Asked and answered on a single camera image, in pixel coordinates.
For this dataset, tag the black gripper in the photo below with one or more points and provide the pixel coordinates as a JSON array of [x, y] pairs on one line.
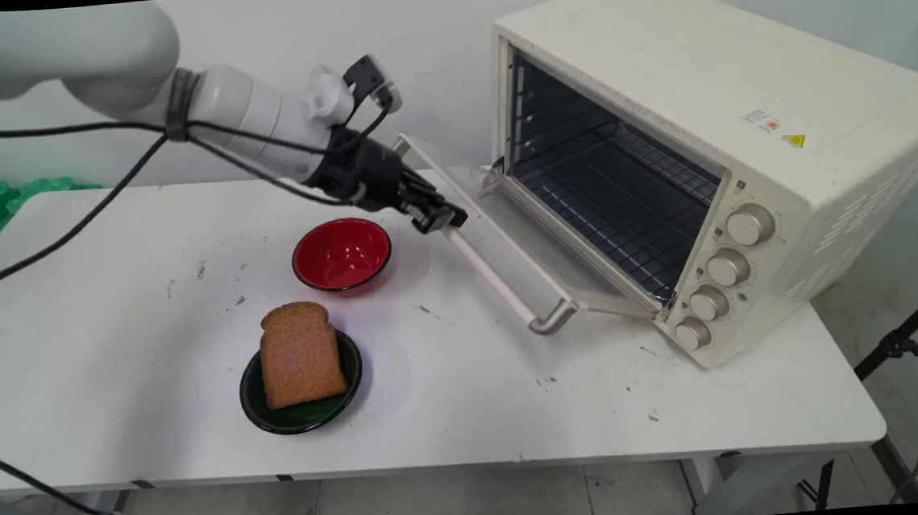
[[368, 175]]

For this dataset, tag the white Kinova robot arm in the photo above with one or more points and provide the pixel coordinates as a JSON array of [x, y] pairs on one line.
[[89, 49]]

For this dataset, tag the red bowl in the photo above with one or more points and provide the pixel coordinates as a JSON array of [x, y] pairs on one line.
[[342, 253]]

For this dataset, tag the brown bread slice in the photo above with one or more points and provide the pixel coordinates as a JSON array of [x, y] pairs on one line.
[[300, 357]]

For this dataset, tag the dark green plate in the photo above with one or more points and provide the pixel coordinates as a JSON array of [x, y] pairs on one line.
[[300, 418]]

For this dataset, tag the cream oven knob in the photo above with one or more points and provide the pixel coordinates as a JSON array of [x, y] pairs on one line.
[[749, 225], [728, 268], [709, 304], [692, 334]]

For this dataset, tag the cream toaster oven body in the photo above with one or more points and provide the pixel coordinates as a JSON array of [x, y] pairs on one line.
[[737, 76]]

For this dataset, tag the white label sticker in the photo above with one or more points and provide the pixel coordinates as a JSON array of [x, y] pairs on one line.
[[760, 120]]

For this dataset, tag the yellow warning sticker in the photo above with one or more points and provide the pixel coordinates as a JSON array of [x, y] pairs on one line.
[[793, 141]]

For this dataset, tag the green plastic objects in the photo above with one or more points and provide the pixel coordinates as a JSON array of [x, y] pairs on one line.
[[50, 189]]

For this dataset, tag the black tripod stand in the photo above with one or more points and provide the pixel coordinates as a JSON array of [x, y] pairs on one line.
[[893, 344]]

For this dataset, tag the wrist camera on white mount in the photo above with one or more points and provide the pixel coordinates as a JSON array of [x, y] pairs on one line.
[[335, 96]]

